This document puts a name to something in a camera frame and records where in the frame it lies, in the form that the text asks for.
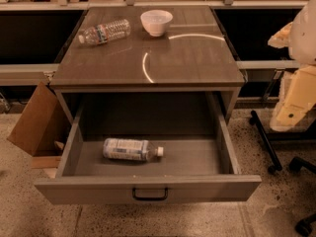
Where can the blue labelled plastic bottle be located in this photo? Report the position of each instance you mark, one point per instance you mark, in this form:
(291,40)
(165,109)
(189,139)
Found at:
(131,150)

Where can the brown cardboard box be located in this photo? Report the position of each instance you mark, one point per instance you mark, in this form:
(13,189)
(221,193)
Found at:
(42,127)

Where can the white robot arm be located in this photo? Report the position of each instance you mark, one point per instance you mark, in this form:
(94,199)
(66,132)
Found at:
(302,37)

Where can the black drawer handle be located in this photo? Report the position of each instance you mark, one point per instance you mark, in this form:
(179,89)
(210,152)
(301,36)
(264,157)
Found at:
(149,194)

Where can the clear plastic water bottle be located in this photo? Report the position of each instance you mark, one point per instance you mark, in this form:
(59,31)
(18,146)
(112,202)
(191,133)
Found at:
(103,33)

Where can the grey cabinet with counter top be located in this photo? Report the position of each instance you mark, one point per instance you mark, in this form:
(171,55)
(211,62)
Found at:
(192,56)

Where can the white bowl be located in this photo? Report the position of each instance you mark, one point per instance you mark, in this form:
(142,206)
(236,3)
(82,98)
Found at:
(156,22)

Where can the black chair leg with caster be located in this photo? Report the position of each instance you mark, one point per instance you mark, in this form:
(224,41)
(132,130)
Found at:
(276,166)

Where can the open grey top drawer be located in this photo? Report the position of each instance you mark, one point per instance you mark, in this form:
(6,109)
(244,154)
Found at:
(199,162)

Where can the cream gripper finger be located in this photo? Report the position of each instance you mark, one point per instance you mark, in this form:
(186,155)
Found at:
(297,96)
(281,38)

